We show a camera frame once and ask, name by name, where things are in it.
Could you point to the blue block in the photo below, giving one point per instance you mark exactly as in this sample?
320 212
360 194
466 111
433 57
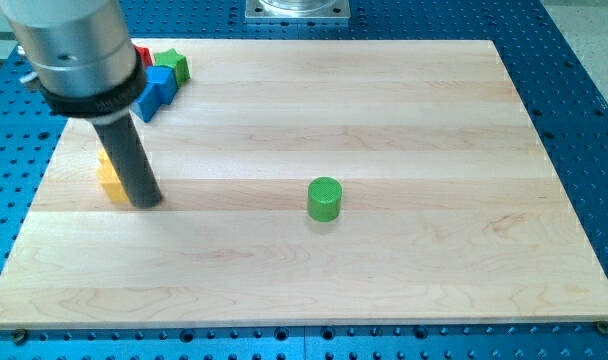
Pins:
161 88

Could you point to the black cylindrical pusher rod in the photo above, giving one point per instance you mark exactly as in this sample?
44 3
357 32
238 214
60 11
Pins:
126 153

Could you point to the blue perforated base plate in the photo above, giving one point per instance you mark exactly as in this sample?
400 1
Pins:
568 110

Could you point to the green star block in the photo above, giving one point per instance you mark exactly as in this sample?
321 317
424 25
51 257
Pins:
177 62

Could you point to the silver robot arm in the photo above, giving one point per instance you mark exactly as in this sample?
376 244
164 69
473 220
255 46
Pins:
86 67

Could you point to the red block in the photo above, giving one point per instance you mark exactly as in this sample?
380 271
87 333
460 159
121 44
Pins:
145 55

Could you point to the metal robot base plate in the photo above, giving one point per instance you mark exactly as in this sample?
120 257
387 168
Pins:
297 11

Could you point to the yellow block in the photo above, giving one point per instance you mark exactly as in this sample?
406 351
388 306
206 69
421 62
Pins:
109 179

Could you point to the wooden board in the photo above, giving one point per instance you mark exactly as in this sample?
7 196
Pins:
451 212

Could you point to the green cylinder block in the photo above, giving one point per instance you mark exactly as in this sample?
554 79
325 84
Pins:
324 199

